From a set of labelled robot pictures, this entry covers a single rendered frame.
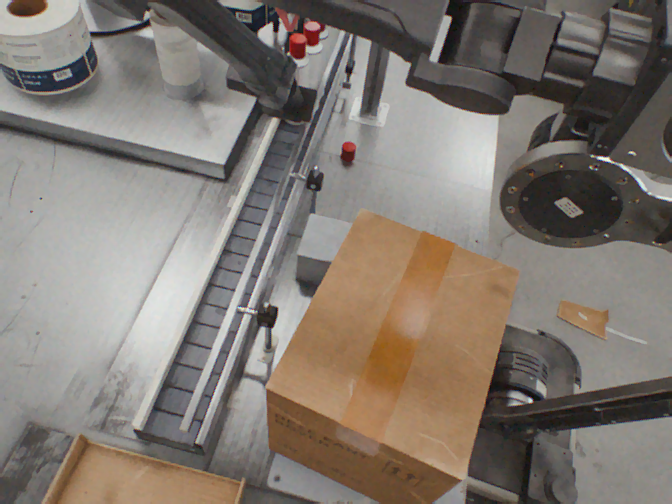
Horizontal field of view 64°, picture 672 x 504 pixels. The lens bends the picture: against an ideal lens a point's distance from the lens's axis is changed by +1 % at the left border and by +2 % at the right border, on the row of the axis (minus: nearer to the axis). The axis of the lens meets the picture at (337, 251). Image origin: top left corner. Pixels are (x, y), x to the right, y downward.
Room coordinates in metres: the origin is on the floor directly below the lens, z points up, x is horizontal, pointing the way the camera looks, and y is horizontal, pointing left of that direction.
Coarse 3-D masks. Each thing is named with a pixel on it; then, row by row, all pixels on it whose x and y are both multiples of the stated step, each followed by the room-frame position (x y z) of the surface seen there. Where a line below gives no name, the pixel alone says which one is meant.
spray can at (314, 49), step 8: (312, 24) 0.98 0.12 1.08; (304, 32) 0.96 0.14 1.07; (312, 32) 0.95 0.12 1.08; (312, 40) 0.95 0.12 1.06; (312, 48) 0.95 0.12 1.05; (320, 48) 0.96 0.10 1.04; (312, 56) 0.95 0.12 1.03; (320, 56) 0.96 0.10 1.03; (312, 64) 0.95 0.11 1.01; (320, 64) 0.96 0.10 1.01; (312, 72) 0.95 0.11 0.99; (320, 72) 0.96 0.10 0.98; (312, 80) 0.95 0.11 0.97; (312, 88) 0.95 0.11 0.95
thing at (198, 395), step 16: (336, 48) 1.09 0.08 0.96; (320, 80) 0.97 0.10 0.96; (320, 96) 0.92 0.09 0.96; (304, 128) 0.81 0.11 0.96; (288, 176) 0.68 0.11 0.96; (272, 208) 0.59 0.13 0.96; (256, 240) 0.52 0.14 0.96; (256, 256) 0.48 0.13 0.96; (240, 288) 0.42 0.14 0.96; (224, 320) 0.36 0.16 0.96; (224, 336) 0.33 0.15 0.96; (208, 368) 0.28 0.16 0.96; (208, 384) 0.26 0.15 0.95; (192, 400) 0.23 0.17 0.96; (192, 416) 0.21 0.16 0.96
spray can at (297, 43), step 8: (296, 40) 0.91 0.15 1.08; (304, 40) 0.92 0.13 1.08; (296, 48) 0.91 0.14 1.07; (304, 48) 0.91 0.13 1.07; (296, 56) 0.91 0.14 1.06; (304, 56) 0.91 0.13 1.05; (304, 64) 0.90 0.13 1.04; (296, 72) 0.90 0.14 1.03; (304, 72) 0.90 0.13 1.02; (296, 80) 0.90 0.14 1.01; (304, 80) 0.90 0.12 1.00
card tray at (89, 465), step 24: (72, 456) 0.15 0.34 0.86; (96, 456) 0.16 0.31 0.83; (120, 456) 0.17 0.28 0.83; (144, 456) 0.17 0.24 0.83; (72, 480) 0.13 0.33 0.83; (96, 480) 0.13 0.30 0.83; (120, 480) 0.14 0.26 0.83; (144, 480) 0.14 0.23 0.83; (168, 480) 0.15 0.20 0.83; (192, 480) 0.15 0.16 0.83; (216, 480) 0.16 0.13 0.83
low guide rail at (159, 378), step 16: (272, 128) 0.84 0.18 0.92; (256, 160) 0.74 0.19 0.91; (240, 192) 0.65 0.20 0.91; (240, 208) 0.63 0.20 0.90; (224, 224) 0.57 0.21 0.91; (224, 240) 0.54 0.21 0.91; (208, 272) 0.47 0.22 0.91; (192, 304) 0.40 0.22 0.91; (176, 336) 0.34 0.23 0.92; (176, 352) 0.32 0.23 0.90; (160, 368) 0.28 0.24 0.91; (160, 384) 0.26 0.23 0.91; (144, 400) 0.23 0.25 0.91; (144, 416) 0.21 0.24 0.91
